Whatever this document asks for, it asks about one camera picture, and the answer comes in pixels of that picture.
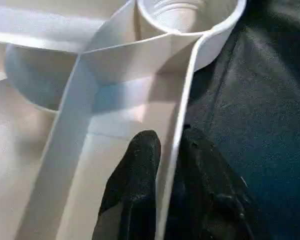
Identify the white plastic table top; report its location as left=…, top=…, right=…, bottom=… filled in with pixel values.
left=0, top=0, right=249, bottom=240

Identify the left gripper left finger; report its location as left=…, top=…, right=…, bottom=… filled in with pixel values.
left=90, top=129, right=163, bottom=240

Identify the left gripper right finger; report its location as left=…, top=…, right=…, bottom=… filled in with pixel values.
left=165, top=126, right=262, bottom=240

